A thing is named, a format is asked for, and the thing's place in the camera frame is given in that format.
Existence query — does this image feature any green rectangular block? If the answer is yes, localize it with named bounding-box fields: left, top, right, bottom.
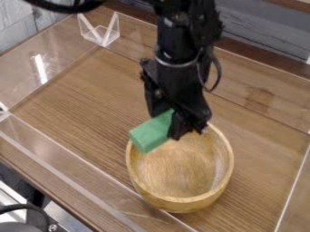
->
left=128, top=110, right=175, bottom=153

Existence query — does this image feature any clear acrylic corner bracket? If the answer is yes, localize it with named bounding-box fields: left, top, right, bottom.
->
left=77, top=13, right=120, bottom=47

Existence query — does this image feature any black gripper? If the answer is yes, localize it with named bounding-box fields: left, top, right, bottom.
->
left=140, top=0, right=223, bottom=140

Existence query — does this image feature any black metal table frame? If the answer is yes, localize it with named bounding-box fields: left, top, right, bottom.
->
left=0, top=161, right=95, bottom=232

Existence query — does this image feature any brown wooden bowl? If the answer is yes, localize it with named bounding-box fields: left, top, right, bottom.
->
left=125, top=124, right=235, bottom=213

